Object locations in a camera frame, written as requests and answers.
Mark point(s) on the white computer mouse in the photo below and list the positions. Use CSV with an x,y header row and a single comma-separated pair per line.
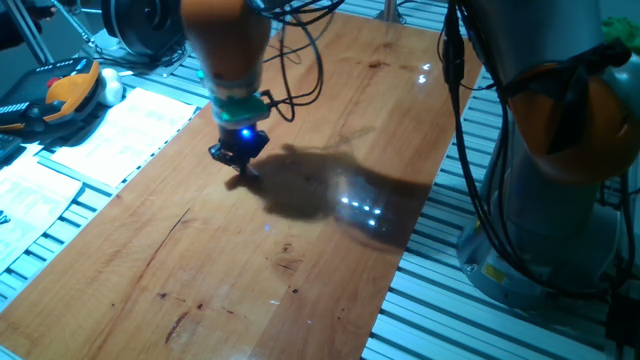
x,y
111,87

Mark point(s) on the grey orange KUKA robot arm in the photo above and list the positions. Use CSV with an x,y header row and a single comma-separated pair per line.
x,y
540,50

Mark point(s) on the brown framed glasses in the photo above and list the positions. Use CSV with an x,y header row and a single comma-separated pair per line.
x,y
251,175

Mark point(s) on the white paper sheet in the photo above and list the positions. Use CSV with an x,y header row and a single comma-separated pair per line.
x,y
35,210
125,135

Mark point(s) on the black framed glasses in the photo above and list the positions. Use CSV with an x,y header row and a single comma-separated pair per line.
x,y
4,218

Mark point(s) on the person's hand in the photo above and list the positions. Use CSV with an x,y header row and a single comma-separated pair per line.
x,y
40,11

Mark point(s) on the orange black teach pendant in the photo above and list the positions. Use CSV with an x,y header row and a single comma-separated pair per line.
x,y
70,95

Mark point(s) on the orange-brown wooden board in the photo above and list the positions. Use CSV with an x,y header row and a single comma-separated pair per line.
x,y
325,250

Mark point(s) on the thin metal rod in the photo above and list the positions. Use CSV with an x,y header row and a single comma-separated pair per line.
x,y
72,20

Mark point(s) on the upright aluminium frame post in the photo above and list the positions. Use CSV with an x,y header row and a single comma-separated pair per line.
x,y
27,35

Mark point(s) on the black keyboard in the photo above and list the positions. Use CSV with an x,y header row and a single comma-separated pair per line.
x,y
9,147

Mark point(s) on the slim aluminium frame post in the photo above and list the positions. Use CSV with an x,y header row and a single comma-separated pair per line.
x,y
391,12

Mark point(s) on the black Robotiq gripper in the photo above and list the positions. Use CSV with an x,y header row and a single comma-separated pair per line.
x,y
242,140

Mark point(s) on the green cloth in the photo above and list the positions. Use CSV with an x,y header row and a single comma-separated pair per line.
x,y
622,31

